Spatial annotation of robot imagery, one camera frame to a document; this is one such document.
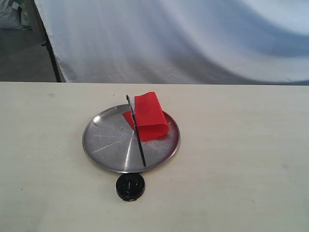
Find black round plastic cap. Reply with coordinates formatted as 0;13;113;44
115;173;145;202

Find round steel plate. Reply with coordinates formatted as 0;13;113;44
82;104;181;173

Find white backdrop cloth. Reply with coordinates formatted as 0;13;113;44
36;0;309;85

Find black backdrop stand pole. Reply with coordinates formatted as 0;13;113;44
34;3;62;83

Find white sacks in background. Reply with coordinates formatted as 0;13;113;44
0;0;32;30

